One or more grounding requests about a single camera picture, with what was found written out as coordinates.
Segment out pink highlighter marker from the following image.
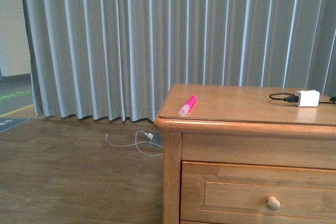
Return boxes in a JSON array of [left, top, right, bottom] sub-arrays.
[[179, 95, 197, 116]]

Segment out wooden top drawer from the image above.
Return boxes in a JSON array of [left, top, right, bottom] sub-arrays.
[[180, 162, 335, 223]]

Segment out round wooden drawer knob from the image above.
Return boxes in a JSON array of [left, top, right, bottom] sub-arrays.
[[266, 196, 281, 211]]

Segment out grey floor outlet cover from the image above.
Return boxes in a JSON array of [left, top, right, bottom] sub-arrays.
[[148, 133, 163, 147]]

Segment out white charger plug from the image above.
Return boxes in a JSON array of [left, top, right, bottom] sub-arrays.
[[147, 133, 154, 140]]

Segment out grey pleated curtain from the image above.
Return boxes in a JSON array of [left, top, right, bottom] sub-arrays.
[[23, 0, 335, 121]]

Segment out wooden nightstand cabinet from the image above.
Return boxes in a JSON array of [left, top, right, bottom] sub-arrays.
[[155, 84, 335, 223]]

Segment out white power adapter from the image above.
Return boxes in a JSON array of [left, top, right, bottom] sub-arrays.
[[294, 90, 320, 107]]

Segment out white charging cable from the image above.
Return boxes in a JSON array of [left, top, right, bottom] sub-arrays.
[[105, 130, 164, 156]]

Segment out black usb cable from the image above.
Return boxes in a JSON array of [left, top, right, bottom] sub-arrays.
[[269, 92, 299, 103]]

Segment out black cable right of adapter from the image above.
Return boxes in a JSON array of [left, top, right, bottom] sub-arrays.
[[319, 95, 336, 105]]

